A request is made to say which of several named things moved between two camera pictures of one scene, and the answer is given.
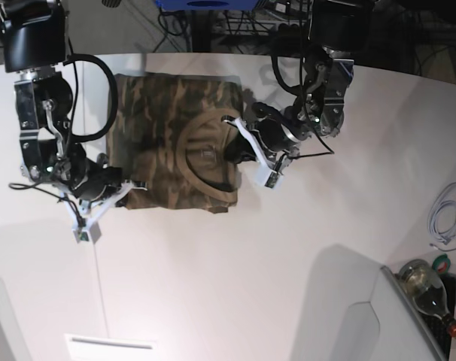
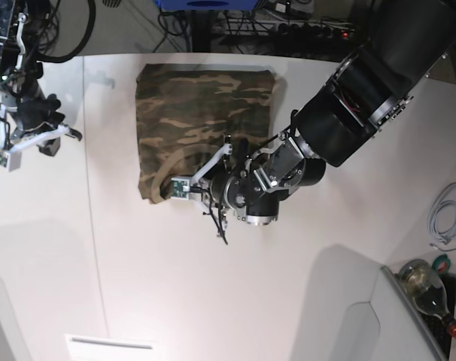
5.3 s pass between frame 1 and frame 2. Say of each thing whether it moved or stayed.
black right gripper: moved
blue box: stayed
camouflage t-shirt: moved
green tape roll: stayed
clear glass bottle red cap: stayed
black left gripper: moved
